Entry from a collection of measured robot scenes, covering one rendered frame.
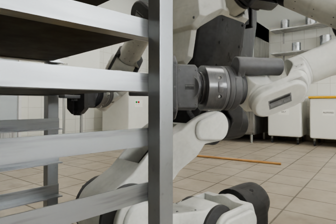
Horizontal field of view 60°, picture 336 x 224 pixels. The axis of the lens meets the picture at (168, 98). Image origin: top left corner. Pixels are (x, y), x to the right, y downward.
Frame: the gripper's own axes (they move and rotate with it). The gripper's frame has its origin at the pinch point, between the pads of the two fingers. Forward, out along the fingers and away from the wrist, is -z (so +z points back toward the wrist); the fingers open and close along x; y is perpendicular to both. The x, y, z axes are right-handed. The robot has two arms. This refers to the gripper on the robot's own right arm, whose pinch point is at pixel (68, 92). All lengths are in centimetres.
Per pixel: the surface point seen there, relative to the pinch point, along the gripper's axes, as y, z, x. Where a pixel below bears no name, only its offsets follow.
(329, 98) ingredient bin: 156, 418, 5
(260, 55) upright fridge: 61, 466, 82
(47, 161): -5.8, -0.8, -18.7
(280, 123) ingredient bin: 90, 441, -35
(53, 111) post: -5.3, 0.8, -5.1
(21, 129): -9.1, -6.5, -9.7
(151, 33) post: 31.2, -22.1, 8.4
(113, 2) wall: -207, 433, 191
